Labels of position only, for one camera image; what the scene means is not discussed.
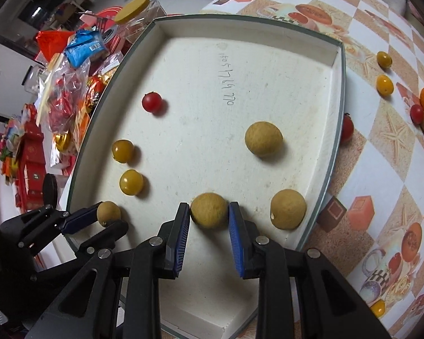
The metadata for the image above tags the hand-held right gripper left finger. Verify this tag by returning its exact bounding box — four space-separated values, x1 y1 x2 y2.
25 201 191 339

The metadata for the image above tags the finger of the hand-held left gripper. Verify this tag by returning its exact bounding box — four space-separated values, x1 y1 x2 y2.
18 201 103 251
71 219 129 258

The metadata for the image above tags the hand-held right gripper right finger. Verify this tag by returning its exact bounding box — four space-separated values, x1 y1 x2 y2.
228 201 391 339

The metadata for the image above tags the white tray with green rim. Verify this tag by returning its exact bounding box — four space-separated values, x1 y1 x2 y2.
64 14 346 339

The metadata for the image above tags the red gift box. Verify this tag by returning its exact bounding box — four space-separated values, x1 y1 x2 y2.
14 104 46 212

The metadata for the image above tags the gold foil candy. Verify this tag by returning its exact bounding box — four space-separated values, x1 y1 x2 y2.
55 132 73 152

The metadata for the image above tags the clear bag of red candies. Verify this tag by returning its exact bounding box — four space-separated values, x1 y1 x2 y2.
39 56 103 156

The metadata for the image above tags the clear glass jar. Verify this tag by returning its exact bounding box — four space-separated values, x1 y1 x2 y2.
21 65 50 94

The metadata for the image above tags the white cabinet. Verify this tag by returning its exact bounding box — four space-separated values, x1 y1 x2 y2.
0 35 43 114

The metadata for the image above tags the blue snack packet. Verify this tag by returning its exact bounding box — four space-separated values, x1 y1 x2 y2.
64 30 110 68

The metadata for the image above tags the orange-red snack packet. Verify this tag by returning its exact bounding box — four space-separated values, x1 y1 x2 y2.
37 30 76 55

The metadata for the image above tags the red round tin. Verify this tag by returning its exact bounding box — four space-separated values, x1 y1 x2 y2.
92 6 128 53

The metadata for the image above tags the yellow-lidded clear jar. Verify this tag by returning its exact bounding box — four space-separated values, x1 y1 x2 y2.
114 0 163 36

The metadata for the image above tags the black television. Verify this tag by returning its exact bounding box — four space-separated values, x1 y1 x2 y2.
18 0 66 29

